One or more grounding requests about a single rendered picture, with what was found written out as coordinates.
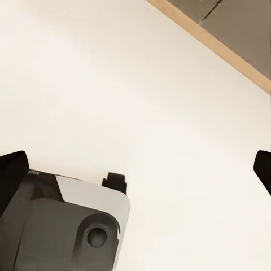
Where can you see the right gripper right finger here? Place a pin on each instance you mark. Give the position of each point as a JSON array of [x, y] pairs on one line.
[[262, 167]]

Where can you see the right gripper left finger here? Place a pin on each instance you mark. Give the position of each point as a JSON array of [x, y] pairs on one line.
[[14, 168]]

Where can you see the cabinet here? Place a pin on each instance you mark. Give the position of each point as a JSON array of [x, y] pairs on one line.
[[244, 26]]

